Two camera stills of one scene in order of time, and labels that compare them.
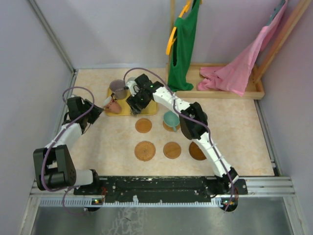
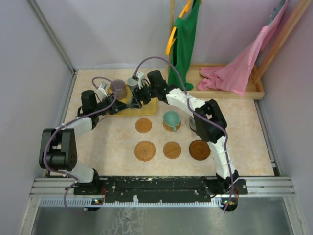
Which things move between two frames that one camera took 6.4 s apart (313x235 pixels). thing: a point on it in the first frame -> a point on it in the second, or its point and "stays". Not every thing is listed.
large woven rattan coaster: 145,151 stays
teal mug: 171,119 stays
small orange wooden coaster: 172,150 stays
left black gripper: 96,110 -> 118,105
